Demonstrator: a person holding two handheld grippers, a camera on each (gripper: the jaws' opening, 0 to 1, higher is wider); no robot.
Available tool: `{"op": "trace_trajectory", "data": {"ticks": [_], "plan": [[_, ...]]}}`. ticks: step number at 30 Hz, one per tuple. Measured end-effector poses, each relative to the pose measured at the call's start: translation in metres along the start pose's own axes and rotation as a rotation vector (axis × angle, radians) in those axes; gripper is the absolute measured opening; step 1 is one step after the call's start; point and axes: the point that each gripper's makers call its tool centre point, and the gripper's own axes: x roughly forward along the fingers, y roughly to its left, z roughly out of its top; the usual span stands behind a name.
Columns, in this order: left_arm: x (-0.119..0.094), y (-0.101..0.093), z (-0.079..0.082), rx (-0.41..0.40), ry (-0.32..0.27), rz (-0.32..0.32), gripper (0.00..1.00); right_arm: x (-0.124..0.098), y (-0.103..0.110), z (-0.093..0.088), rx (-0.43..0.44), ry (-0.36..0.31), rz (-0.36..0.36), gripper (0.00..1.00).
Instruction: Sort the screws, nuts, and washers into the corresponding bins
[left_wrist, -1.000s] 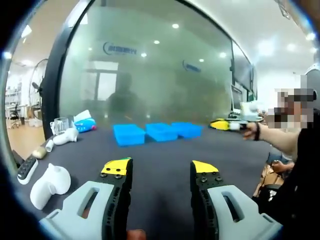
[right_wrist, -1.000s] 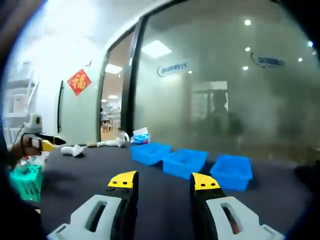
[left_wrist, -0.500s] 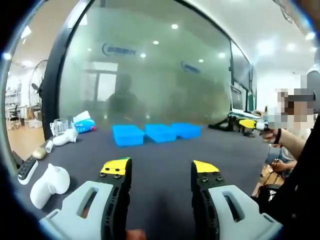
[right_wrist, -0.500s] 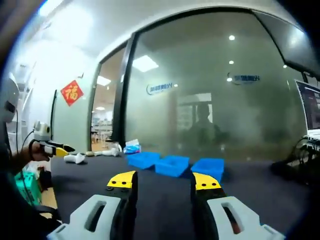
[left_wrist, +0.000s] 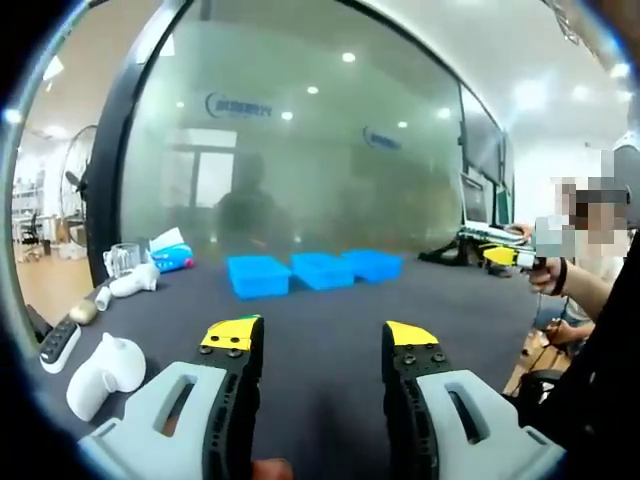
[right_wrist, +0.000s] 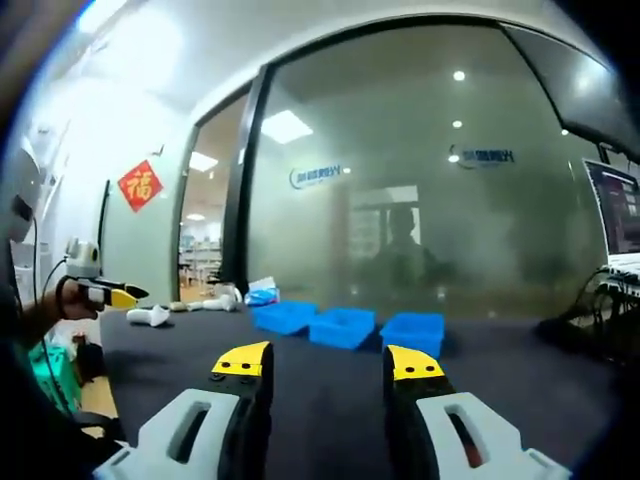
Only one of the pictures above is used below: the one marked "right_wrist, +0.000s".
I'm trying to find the large dark wall screen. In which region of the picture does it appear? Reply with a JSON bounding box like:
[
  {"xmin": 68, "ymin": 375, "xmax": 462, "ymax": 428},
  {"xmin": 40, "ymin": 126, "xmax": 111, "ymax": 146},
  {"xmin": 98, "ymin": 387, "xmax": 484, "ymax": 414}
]
[{"xmin": 502, "ymin": 22, "xmax": 640, "ymax": 164}]

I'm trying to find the tangle of black cables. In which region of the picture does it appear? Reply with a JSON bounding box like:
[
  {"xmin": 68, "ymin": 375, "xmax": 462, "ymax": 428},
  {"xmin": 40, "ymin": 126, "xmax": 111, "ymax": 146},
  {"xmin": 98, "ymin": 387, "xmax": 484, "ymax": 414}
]
[{"xmin": 554, "ymin": 267, "xmax": 640, "ymax": 346}]

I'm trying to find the red diamond door decoration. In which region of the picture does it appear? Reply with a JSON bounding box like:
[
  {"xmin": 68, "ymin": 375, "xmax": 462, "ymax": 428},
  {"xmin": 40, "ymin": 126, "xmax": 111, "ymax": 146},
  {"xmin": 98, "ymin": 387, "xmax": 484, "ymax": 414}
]
[{"xmin": 117, "ymin": 159, "xmax": 165, "ymax": 214}]

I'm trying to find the blue plastic bin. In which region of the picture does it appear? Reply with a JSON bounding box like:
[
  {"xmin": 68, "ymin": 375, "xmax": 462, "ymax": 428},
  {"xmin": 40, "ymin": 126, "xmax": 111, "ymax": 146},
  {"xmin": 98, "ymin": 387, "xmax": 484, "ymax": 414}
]
[
  {"xmin": 378, "ymin": 312, "xmax": 446, "ymax": 360},
  {"xmin": 308, "ymin": 307, "xmax": 377, "ymax": 350},
  {"xmin": 251, "ymin": 299, "xmax": 320, "ymax": 337}
]

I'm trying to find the person in black shirt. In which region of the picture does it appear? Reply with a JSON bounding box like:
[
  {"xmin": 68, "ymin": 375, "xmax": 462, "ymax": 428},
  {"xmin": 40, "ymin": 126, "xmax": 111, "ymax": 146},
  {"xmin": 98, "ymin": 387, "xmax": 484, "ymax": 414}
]
[{"xmin": 0, "ymin": 279, "xmax": 126, "ymax": 480}]

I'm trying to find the teal plastic basket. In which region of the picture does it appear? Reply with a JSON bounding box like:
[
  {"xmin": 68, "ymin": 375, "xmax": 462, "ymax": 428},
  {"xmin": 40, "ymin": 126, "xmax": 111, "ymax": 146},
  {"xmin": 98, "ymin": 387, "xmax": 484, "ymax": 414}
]
[{"xmin": 27, "ymin": 344, "xmax": 84, "ymax": 416}]

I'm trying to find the blue logo wall decal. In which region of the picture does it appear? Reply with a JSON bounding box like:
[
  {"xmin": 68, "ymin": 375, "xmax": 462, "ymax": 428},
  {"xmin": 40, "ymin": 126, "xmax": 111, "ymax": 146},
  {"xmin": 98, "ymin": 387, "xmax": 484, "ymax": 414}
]
[{"xmin": 448, "ymin": 144, "xmax": 516, "ymax": 169}]

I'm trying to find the clear glass mug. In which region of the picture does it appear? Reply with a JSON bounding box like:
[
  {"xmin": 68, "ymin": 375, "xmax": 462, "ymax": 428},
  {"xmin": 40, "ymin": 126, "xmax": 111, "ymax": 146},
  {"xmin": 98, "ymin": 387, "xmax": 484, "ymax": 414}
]
[{"xmin": 214, "ymin": 281, "xmax": 245, "ymax": 306}]

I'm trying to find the blue white tissue pack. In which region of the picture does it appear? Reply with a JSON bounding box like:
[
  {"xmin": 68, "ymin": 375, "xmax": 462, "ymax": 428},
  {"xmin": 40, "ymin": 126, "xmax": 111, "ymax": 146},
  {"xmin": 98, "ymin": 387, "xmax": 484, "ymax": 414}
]
[{"xmin": 244, "ymin": 275, "xmax": 280, "ymax": 307}]

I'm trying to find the white worn device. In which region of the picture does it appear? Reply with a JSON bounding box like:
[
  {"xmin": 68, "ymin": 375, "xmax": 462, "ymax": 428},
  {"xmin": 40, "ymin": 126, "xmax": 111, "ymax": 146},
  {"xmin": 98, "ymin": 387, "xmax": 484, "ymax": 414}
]
[{"xmin": 0, "ymin": 149, "xmax": 49, "ymax": 246}]

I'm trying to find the black door handle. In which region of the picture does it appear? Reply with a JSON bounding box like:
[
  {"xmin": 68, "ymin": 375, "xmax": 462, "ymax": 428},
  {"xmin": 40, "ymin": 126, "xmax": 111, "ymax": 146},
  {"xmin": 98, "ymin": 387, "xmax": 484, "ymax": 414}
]
[{"xmin": 99, "ymin": 179, "xmax": 111, "ymax": 296}]

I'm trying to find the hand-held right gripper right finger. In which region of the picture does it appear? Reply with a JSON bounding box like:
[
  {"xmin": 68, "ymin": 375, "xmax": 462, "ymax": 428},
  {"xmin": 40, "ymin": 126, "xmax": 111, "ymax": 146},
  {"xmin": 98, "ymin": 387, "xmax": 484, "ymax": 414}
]
[{"xmin": 382, "ymin": 343, "xmax": 574, "ymax": 480}]

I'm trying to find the black chair armrest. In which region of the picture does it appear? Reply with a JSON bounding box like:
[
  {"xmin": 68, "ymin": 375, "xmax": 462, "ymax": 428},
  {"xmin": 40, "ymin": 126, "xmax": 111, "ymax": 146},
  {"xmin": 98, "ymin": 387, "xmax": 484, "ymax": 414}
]
[{"xmin": 74, "ymin": 409, "xmax": 126, "ymax": 441}]

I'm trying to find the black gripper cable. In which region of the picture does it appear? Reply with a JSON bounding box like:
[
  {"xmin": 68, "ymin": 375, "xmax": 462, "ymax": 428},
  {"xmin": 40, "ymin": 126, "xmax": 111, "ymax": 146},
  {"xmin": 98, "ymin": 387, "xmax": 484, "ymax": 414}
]
[{"xmin": 29, "ymin": 212, "xmax": 69, "ymax": 311}]

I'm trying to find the computer monitor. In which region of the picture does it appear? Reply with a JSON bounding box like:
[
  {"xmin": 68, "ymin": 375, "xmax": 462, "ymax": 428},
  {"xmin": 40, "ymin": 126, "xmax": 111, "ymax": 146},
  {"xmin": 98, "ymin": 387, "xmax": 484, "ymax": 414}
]
[{"xmin": 582, "ymin": 158, "xmax": 640, "ymax": 259}]

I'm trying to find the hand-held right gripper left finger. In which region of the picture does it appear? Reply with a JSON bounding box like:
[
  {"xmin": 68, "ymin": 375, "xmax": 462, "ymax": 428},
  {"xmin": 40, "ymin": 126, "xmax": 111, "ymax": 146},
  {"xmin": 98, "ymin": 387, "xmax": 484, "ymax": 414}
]
[{"xmin": 92, "ymin": 340, "xmax": 275, "ymax": 480}]

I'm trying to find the person's left hand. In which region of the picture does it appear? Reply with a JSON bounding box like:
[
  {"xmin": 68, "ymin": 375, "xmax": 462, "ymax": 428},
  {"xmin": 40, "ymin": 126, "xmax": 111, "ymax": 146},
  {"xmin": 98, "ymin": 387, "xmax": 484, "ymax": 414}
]
[{"xmin": 62, "ymin": 277, "xmax": 104, "ymax": 321}]

